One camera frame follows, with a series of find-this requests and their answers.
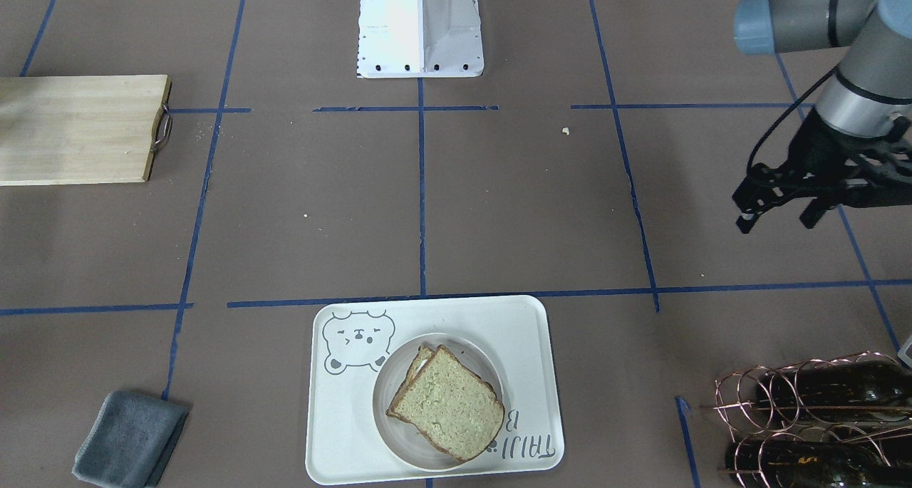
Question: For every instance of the cream bear tray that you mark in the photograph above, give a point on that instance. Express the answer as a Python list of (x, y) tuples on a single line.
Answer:
[(350, 343)]

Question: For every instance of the white round plate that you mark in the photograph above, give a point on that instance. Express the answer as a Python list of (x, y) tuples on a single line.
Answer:
[(402, 439)]

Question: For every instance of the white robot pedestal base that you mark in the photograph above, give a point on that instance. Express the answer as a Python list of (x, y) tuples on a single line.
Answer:
[(419, 38)]

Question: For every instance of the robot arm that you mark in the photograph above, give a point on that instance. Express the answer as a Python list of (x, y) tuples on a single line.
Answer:
[(870, 85)]

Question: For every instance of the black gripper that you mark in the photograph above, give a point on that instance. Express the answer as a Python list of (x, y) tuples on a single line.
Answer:
[(825, 148)]

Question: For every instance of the grey folded cloth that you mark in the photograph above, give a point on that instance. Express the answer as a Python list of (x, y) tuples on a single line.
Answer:
[(131, 441)]

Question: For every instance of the dark green wine bottle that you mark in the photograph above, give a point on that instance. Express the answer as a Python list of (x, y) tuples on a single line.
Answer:
[(875, 390)]

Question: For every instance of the bread slice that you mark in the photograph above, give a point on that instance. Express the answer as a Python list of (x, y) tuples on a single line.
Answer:
[(423, 355), (453, 408)]

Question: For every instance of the copper wire bottle rack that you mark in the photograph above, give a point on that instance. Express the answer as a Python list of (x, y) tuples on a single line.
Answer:
[(842, 422)]

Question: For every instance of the wooden cutting board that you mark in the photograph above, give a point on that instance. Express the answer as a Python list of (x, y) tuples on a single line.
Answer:
[(82, 129)]

